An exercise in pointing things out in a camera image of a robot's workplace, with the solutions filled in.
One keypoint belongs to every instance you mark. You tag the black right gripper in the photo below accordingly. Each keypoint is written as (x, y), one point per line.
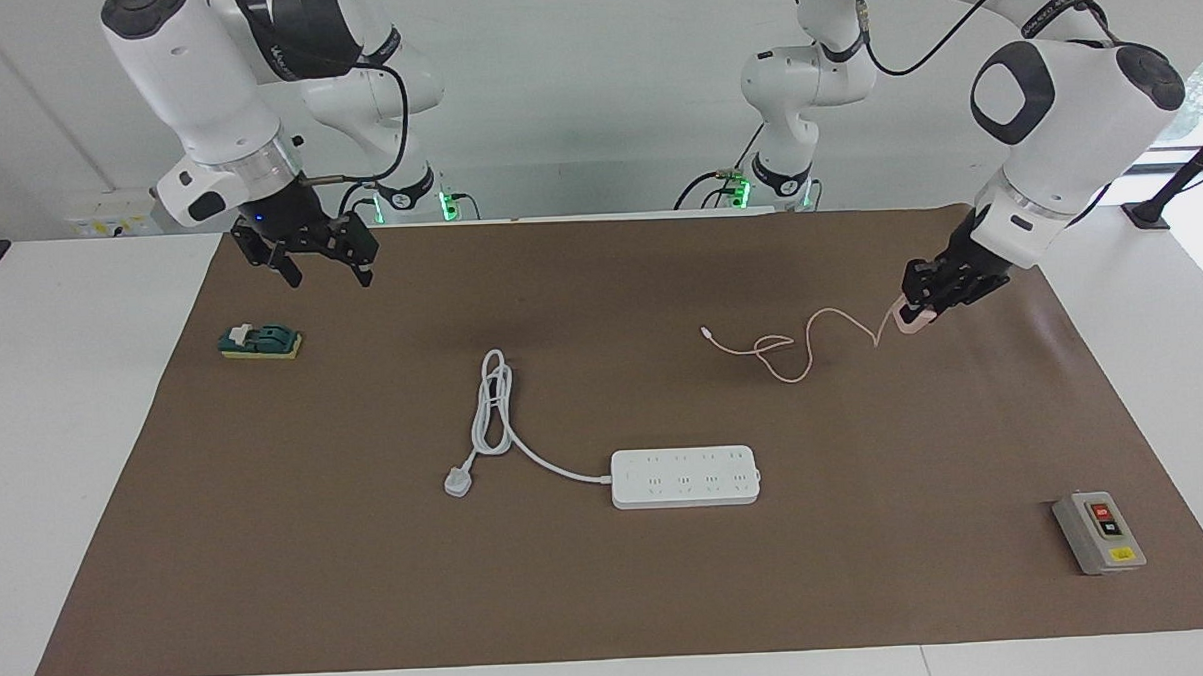
(282, 224)

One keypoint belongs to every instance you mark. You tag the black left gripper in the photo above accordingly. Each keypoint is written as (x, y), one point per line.
(974, 260)

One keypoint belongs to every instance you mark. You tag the pink charger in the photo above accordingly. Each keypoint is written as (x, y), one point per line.
(911, 319)

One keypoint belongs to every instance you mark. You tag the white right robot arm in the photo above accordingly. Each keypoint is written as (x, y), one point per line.
(192, 82)

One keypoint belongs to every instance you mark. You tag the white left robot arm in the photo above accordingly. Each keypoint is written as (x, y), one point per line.
(1085, 131)

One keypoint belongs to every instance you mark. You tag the white power strip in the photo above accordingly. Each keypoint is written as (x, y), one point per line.
(686, 477)

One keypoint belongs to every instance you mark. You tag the black slanted stand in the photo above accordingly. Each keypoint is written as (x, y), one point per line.
(1181, 173)

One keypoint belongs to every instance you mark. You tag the bright window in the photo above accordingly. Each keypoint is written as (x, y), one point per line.
(1189, 107)

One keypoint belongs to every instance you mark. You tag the brown table mat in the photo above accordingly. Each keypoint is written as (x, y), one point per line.
(670, 576)

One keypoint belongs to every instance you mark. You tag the grey on-off switch box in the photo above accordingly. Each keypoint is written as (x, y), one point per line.
(1099, 533)

